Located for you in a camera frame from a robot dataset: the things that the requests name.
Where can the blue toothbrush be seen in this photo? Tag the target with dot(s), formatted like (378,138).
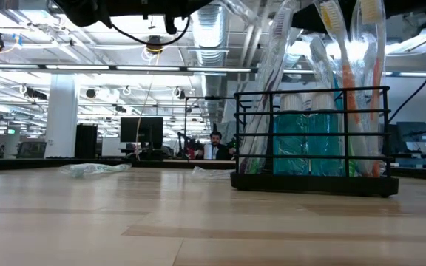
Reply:
(209,173)
(318,55)

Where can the teal mouthwash bottle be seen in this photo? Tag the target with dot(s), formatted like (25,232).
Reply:
(290,147)

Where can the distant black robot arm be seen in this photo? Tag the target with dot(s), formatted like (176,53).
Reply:
(183,142)

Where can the orange toothbrush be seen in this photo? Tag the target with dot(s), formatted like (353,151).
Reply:
(377,85)
(350,96)

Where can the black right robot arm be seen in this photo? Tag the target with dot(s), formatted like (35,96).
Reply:
(420,7)

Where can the teal screen monitor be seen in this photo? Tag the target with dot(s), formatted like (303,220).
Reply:
(418,134)

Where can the black cabinet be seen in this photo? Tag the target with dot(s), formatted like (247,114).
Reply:
(86,140)

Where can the white cup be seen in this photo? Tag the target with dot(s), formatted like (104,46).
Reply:
(209,151)

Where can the black desk monitor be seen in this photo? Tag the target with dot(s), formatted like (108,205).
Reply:
(141,129)

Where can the person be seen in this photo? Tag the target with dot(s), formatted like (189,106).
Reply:
(216,138)

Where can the silver ventilation duct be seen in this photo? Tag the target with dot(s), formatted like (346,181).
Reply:
(216,88)

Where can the green exit sign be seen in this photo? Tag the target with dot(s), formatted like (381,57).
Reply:
(11,131)

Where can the teal toothpaste tube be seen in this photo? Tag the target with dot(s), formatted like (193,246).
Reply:
(324,147)

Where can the white structural column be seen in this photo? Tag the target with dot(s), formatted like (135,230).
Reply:
(61,118)

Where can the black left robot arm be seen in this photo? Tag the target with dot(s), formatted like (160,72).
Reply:
(80,11)

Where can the long ceiling light bar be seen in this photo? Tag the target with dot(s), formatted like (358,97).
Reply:
(76,67)

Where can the purple toothbrush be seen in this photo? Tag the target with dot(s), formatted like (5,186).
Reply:
(281,22)

